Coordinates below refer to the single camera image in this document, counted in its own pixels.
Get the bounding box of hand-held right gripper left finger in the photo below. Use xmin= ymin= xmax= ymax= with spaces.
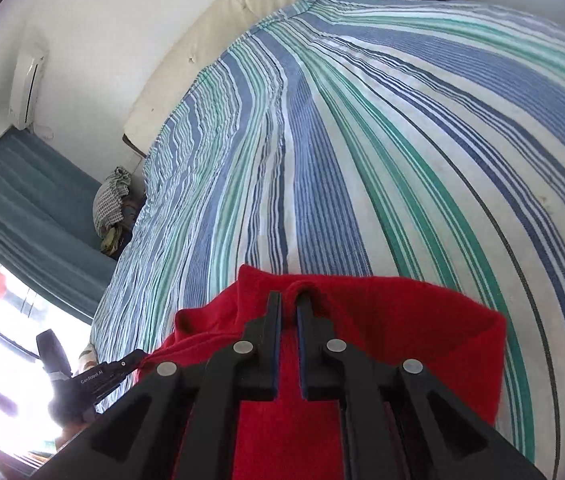
xmin=30 ymin=291 xmax=282 ymax=480

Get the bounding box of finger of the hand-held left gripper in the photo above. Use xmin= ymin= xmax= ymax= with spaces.
xmin=111 ymin=349 xmax=150 ymax=386

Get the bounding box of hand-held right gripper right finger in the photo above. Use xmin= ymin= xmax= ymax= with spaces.
xmin=297 ymin=292 xmax=546 ymax=480

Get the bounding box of red knit sweater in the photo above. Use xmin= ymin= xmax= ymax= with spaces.
xmin=135 ymin=264 xmax=508 ymax=480

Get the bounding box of window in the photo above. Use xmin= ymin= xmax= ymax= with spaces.
xmin=0 ymin=230 xmax=94 ymax=466

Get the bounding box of checked cloth bundle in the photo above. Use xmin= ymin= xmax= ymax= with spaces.
xmin=93 ymin=166 xmax=133 ymax=237

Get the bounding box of blue green striped bedsheet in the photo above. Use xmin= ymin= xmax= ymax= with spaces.
xmin=90 ymin=0 xmax=565 ymax=480

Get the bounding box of teal curtain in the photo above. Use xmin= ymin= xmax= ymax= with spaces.
xmin=0 ymin=130 xmax=119 ymax=326

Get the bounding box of white air conditioner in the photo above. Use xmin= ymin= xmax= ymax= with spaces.
xmin=8 ymin=47 xmax=49 ymax=132

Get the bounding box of cream padded headboard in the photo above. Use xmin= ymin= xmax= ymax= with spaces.
xmin=122 ymin=0 xmax=333 ymax=158

